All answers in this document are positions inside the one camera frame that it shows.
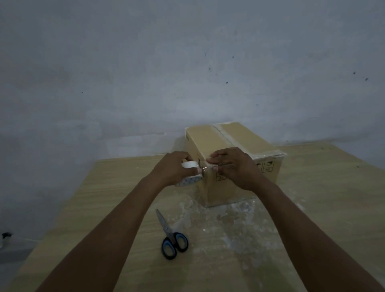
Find person's left hand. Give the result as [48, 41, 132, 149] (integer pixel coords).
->
[147, 151, 204, 189]

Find person's right hand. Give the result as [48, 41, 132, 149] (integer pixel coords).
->
[207, 147, 271, 193]

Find clear tape roll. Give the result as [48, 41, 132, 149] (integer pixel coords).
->
[174, 160, 211, 188]

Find brown cardboard box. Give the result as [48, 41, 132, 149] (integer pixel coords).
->
[185, 121, 287, 209]

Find black handled scissors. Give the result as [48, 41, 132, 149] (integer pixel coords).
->
[155, 208, 189, 261]

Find person's left forearm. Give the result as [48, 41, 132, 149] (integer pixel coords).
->
[36, 177, 163, 292]

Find person's right forearm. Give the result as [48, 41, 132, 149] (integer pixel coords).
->
[255, 183, 385, 292]

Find white floor cable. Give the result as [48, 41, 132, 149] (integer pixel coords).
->
[0, 236, 41, 250]

